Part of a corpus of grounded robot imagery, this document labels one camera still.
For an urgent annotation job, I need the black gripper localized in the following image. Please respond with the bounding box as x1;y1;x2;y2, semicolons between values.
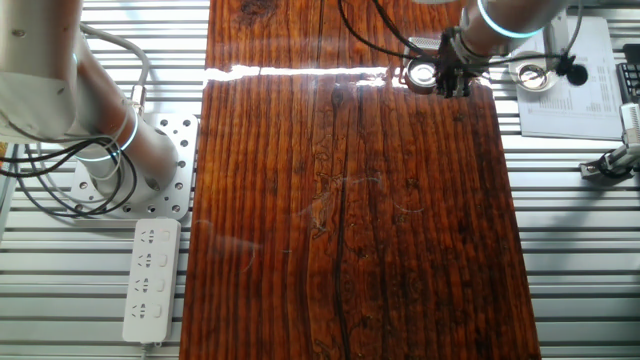
437;28;476;99

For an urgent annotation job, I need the small round steel plate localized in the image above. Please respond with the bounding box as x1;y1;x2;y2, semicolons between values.
403;57;442;95
509;52;560;93

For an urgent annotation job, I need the black round knob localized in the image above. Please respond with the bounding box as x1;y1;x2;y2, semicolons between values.
554;52;590;86

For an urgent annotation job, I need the printed paper sheet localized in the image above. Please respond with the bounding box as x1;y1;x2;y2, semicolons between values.
514;17;624;141

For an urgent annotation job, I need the black keyboard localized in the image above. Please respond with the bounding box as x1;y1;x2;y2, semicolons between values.
615;43;640;104

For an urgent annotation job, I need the wood grain table board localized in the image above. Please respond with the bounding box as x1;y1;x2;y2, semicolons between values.
178;0;542;360

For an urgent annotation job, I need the white power strip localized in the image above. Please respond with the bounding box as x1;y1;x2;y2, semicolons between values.
122;217;182;345

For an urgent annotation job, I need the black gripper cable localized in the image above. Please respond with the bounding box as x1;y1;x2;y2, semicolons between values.
337;0;444;64

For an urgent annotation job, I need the silver camera on bracket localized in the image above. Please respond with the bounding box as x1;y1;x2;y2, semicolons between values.
579;102;640;180

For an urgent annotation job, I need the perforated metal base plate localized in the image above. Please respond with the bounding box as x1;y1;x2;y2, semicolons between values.
69;112;200;221

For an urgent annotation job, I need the thick grey robot cable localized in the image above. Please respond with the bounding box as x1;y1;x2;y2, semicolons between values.
79;22;152;117

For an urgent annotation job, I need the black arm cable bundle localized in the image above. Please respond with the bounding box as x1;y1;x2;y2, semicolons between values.
0;134;140;220

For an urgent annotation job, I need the aluminium frame post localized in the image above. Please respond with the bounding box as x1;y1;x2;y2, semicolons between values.
0;169;16;241

